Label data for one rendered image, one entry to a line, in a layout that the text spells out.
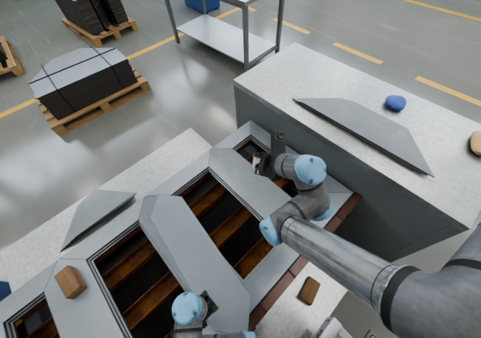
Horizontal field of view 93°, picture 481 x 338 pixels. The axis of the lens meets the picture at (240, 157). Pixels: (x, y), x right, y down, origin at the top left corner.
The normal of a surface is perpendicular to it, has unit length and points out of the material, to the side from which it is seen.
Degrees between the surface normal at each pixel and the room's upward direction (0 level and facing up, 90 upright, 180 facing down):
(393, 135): 0
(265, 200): 0
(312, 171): 46
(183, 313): 1
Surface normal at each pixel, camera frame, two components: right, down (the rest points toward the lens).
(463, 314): -0.68, -0.45
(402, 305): -0.81, -0.39
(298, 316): -0.04, -0.58
